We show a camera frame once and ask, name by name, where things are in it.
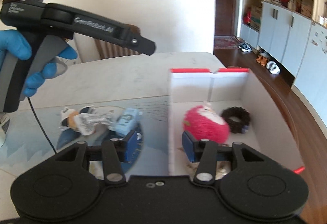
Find pink plush toy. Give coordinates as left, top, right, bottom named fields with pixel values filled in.
left=182, top=105, right=230, bottom=143

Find silver printed sachet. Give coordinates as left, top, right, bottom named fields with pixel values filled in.
left=74, top=113, right=116, bottom=136

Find blue gloved left hand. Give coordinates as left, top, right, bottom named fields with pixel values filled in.
left=1, top=30, right=57, bottom=97

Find light blue small carton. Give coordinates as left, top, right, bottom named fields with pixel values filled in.
left=114, top=108, right=142, bottom=137

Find wooden chair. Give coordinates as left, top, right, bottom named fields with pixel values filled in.
left=94, top=39, right=139, bottom=60

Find small figurine toy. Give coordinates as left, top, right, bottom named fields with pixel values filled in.
left=59, top=106, right=96, bottom=133

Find red white cardboard box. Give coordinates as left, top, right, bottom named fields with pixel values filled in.
left=168, top=68, right=305, bottom=175

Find small red rug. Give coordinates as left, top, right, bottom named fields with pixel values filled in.
left=214, top=36, right=240, bottom=50

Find orange shoes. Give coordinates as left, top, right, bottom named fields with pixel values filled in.
left=256, top=55, right=269, bottom=66

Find dark sneakers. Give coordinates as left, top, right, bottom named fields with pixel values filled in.
left=238, top=42, right=252, bottom=52

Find white black sneakers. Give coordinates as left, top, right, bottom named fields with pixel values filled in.
left=266, top=61, right=280, bottom=75

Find black cable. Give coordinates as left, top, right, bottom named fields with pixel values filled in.
left=27, top=95, right=58, bottom=155

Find white wall cabinet unit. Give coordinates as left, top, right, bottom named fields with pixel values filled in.
left=239, top=0, right=327, bottom=107

